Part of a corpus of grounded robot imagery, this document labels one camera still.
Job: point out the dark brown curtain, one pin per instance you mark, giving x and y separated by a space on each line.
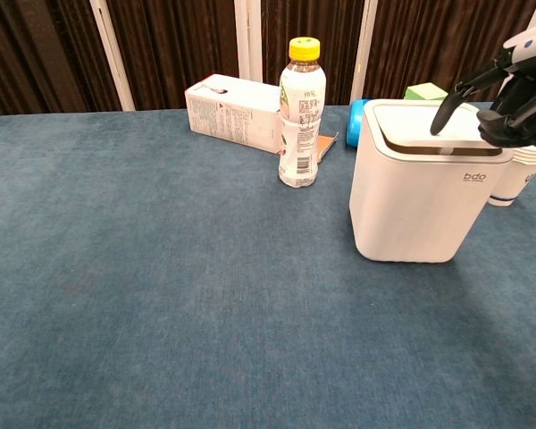
178 40

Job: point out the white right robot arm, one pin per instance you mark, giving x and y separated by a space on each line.
533 42

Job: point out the white carton box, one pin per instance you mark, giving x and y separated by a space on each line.
232 114

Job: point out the white paper cup blue band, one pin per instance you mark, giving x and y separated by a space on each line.
511 183

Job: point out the white plastic trash bin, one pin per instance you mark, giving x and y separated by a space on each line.
406 210

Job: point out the green block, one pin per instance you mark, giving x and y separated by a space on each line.
424 91

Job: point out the blue plastic container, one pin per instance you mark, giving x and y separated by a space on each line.
355 123

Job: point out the clear bottle with yellow cap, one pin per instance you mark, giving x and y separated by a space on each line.
300 116

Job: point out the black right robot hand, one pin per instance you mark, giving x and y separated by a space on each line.
527 107

